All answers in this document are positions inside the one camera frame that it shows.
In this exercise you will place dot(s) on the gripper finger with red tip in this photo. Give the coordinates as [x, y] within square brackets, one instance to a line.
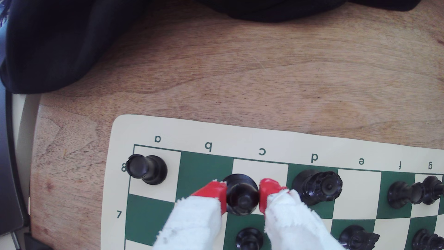
[291, 222]
[194, 222]

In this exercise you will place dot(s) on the black bishop chess piece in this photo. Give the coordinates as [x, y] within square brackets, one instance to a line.
[241, 194]
[404, 194]

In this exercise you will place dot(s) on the black queen chess piece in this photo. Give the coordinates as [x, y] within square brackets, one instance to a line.
[317, 187]

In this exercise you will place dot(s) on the black pawn chess piece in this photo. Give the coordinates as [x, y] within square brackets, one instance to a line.
[426, 240]
[249, 239]

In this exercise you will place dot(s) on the green and cream chess mat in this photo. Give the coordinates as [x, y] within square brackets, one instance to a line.
[204, 166]

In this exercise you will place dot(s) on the black knight chess piece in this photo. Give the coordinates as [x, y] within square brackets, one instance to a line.
[357, 239]

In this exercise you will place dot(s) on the black rook chess piece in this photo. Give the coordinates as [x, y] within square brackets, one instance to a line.
[147, 169]

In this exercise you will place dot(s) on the black chess piece round head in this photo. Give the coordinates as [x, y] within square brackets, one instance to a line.
[433, 189]

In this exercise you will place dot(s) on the dark chair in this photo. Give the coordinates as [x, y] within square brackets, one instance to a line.
[8, 166]

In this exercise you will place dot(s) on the large black cloth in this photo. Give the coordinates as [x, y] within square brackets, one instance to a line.
[62, 41]

